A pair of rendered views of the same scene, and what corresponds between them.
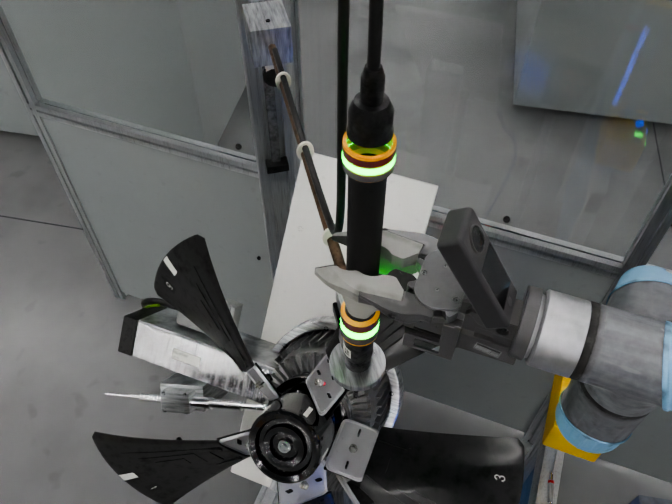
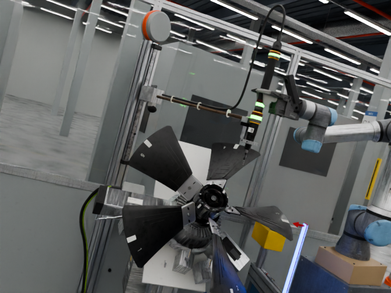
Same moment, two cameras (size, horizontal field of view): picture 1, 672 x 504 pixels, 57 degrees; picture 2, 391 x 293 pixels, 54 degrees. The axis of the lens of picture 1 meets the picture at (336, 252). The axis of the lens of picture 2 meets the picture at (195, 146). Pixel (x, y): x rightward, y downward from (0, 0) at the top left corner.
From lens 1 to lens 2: 139 cm
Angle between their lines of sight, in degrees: 56
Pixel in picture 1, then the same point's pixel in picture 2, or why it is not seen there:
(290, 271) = not seen: hidden behind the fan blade
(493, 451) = (270, 208)
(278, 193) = (118, 180)
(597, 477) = not seen: outside the picture
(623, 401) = (323, 120)
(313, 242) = not seen: hidden behind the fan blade
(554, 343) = (310, 104)
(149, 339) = (114, 194)
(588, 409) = (315, 129)
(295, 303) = (166, 192)
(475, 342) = (290, 113)
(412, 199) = (203, 153)
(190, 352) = (137, 198)
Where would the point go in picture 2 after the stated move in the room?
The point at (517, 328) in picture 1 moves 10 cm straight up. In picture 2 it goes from (299, 105) to (307, 80)
